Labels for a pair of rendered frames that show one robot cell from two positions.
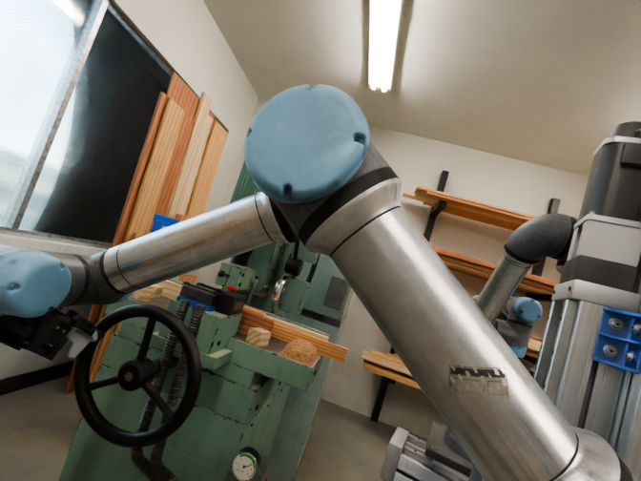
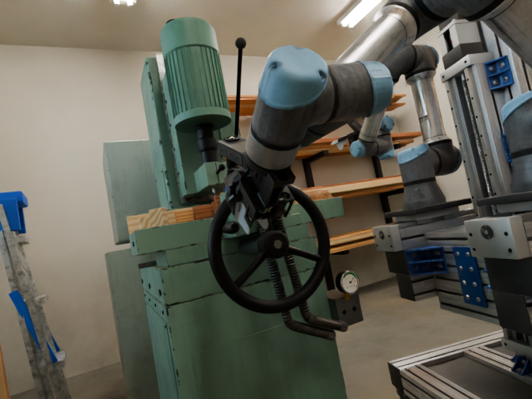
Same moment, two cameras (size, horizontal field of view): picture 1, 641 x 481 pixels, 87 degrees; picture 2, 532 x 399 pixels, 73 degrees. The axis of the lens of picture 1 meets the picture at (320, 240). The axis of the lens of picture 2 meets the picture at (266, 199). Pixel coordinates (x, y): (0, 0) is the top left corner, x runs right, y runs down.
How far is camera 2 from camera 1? 0.80 m
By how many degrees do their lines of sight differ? 35
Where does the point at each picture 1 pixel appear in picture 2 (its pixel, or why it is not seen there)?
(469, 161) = not seen: hidden behind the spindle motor
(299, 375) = (336, 206)
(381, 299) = not seen: outside the picture
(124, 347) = (184, 274)
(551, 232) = (405, 54)
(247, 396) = (311, 244)
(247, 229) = (400, 37)
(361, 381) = not seen: hidden behind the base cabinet
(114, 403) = (205, 329)
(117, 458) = (238, 371)
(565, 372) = (484, 102)
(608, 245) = (467, 35)
